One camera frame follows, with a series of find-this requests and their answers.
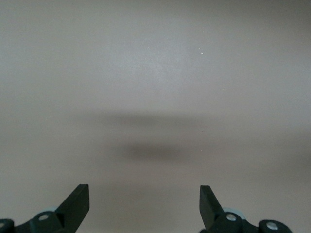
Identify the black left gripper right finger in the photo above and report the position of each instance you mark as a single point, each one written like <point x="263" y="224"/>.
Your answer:
<point x="211" y="213"/>

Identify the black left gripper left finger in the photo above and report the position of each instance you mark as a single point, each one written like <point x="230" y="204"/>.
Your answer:
<point x="73" y="211"/>

